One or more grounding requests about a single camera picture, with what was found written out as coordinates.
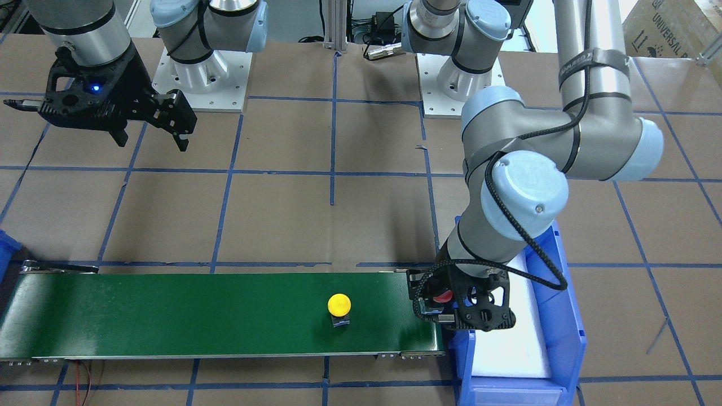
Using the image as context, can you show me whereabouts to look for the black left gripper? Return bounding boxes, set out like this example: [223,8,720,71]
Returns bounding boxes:
[407,261,516,332]

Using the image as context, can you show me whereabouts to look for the white foam pad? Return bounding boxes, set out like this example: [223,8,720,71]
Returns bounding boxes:
[471,274,551,378]

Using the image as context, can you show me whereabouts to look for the red black wire pair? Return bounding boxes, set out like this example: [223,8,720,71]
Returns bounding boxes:
[72,361,93,406]

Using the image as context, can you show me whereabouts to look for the aluminium frame post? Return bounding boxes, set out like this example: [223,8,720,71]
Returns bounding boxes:
[322,1,350,54]

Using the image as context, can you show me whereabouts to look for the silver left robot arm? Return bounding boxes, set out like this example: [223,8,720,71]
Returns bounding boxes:
[407,1,664,332]

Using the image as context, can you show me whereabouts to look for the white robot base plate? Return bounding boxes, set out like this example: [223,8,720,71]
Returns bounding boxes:
[152,51,254,113]
[417,54,505,119]

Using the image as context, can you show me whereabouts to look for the green conveyor belt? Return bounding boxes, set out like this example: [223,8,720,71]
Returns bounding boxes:
[1,264,446,363]

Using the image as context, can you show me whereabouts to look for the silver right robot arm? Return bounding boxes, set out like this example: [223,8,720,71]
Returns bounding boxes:
[5,1,268,151]

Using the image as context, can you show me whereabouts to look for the red push button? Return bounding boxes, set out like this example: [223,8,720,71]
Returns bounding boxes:
[430,289,454,314]

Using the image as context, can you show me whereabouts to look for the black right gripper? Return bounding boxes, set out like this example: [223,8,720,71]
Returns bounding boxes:
[38,43,197,152]

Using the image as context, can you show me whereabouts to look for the cardboard box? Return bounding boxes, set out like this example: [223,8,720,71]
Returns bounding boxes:
[622,1,721,58]

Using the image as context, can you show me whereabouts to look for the yellow push button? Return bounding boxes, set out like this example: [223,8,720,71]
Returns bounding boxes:
[327,293,351,328]

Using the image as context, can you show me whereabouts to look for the blue plastic bin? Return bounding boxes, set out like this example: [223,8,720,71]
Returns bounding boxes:
[0,230,21,283]
[451,220,587,406]

